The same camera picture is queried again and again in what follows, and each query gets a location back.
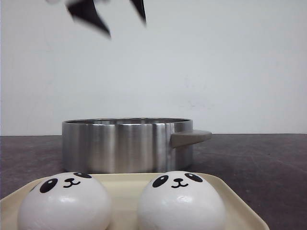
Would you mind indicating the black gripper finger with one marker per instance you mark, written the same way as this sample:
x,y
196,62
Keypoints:
x,y
139,7
85,12

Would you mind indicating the panda bun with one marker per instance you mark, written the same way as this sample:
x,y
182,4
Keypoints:
x,y
180,200
66,201

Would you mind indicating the stainless steel pot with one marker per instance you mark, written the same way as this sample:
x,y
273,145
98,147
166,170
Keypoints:
x,y
129,145

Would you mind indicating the cream plastic tray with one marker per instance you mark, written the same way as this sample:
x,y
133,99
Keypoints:
x,y
125,189

